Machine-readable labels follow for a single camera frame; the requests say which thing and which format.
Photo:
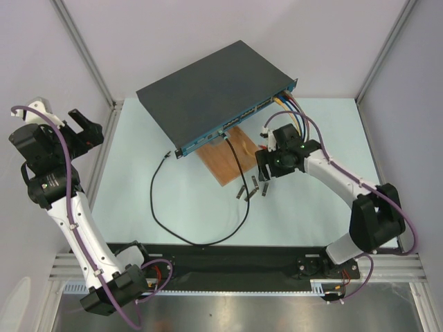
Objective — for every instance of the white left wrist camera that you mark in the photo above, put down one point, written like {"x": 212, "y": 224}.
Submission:
{"x": 42, "y": 107}

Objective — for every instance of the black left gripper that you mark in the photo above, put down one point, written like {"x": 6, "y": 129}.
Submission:
{"x": 90, "y": 137}

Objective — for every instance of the white slotted cable duct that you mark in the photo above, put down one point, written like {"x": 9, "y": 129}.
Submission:
{"x": 315, "y": 289}

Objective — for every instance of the silver SFP module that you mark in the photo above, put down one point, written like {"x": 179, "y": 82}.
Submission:
{"x": 255, "y": 182}
{"x": 265, "y": 189}
{"x": 240, "y": 193}
{"x": 250, "y": 195}

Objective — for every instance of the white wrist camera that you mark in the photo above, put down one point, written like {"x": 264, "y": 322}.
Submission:
{"x": 267, "y": 134}
{"x": 42, "y": 107}

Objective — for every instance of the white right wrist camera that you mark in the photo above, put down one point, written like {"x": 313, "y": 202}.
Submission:
{"x": 267, "y": 134}

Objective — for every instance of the black cable teal plug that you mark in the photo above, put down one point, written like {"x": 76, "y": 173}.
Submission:
{"x": 189, "y": 204}

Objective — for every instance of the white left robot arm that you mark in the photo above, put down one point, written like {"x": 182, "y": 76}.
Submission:
{"x": 49, "y": 146}

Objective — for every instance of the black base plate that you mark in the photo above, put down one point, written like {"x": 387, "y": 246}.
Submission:
{"x": 245, "y": 268}

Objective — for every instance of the dark network switch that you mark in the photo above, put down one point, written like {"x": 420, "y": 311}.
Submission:
{"x": 197, "y": 103}

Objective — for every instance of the aluminium frame rail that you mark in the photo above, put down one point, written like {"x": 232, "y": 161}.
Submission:
{"x": 114, "y": 106}

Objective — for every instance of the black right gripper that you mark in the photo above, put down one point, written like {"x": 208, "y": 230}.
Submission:
{"x": 262, "y": 165}

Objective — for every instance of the wooden board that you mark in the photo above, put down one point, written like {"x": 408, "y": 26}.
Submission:
{"x": 220, "y": 160}

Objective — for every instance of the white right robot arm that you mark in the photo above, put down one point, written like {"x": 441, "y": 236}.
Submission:
{"x": 375, "y": 209}

